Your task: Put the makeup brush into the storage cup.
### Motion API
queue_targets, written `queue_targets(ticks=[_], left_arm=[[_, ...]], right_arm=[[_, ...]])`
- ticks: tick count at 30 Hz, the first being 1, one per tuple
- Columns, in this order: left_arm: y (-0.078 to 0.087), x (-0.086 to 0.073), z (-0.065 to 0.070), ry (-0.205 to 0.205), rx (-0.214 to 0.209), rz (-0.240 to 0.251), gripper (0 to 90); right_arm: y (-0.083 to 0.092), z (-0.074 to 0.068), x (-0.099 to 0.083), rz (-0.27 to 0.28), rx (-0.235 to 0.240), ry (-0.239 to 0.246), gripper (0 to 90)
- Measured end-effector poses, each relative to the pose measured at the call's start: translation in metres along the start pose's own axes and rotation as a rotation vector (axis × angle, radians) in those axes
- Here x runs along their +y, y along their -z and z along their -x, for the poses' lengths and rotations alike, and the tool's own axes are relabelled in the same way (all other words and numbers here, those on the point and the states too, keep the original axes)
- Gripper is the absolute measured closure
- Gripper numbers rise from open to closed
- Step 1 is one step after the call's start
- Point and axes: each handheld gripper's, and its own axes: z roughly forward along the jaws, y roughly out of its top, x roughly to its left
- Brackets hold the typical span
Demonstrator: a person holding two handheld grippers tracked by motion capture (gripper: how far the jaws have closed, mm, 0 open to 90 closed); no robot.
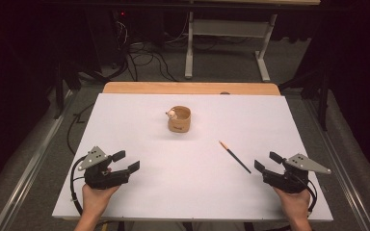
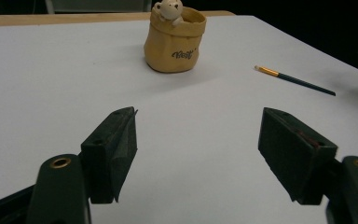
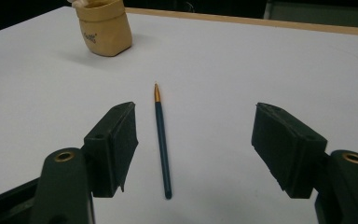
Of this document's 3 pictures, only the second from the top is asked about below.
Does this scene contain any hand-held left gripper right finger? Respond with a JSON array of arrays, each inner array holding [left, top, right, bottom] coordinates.
[[257, 106, 339, 206]]

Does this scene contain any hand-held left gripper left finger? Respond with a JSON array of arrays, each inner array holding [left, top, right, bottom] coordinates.
[[79, 105, 139, 205]]

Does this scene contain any dark paintbrush with gold ferrule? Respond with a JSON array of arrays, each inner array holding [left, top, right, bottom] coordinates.
[[254, 64, 337, 97]]

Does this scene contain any wooden table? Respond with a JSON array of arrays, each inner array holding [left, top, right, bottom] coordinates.
[[0, 10, 236, 28]]

